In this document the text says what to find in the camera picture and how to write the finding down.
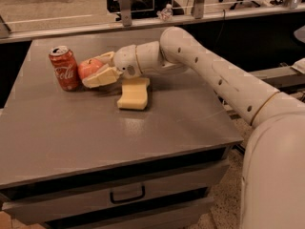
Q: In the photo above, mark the red apple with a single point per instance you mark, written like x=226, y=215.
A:
x=88, y=67

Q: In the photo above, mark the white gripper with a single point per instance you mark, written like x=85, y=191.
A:
x=125, y=62

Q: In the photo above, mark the grey drawer cabinet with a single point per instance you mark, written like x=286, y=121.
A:
x=61, y=153

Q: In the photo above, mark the clear plastic bottle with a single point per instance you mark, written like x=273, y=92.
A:
x=166, y=14

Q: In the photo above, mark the black drawer handle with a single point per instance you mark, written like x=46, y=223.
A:
x=128, y=193

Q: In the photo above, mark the red coca-cola can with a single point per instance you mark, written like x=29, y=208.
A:
x=65, y=67

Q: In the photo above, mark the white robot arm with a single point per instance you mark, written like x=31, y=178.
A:
x=273, y=175

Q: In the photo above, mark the yellow sponge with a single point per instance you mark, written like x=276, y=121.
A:
x=134, y=94

